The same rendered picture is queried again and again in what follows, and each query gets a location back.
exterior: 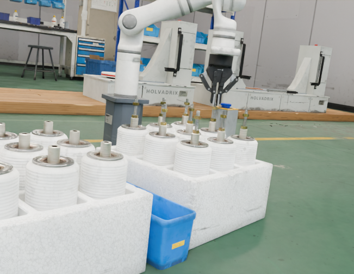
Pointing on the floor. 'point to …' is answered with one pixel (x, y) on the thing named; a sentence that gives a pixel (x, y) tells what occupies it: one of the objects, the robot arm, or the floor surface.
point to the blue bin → (168, 232)
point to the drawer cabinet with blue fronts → (85, 46)
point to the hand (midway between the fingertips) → (215, 99)
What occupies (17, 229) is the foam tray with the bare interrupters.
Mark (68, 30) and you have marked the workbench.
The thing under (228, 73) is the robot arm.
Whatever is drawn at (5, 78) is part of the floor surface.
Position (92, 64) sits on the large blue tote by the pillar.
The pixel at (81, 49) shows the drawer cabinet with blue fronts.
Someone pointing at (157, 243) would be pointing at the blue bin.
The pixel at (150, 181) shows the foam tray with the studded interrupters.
